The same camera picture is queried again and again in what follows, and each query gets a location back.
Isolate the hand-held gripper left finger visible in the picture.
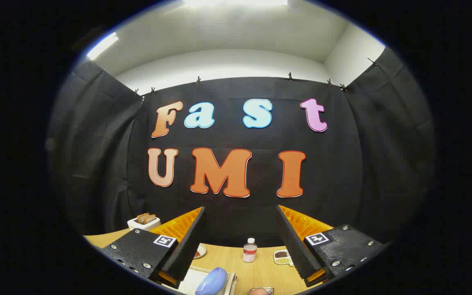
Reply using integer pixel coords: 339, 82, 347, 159
101, 206, 207, 289

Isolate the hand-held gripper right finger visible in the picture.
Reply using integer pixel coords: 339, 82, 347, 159
276, 204, 388, 288

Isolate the white wire dish rack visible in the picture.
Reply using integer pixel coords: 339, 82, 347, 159
164, 265, 237, 295

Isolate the blue round plate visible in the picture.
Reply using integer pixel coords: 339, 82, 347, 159
195, 267, 228, 295

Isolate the white divided dish with beans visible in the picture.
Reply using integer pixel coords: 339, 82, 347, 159
273, 249, 295, 266

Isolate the clear bottle red label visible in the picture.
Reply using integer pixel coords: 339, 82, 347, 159
243, 238, 258, 263

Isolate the white toaster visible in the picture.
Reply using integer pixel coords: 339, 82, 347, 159
127, 213, 161, 232

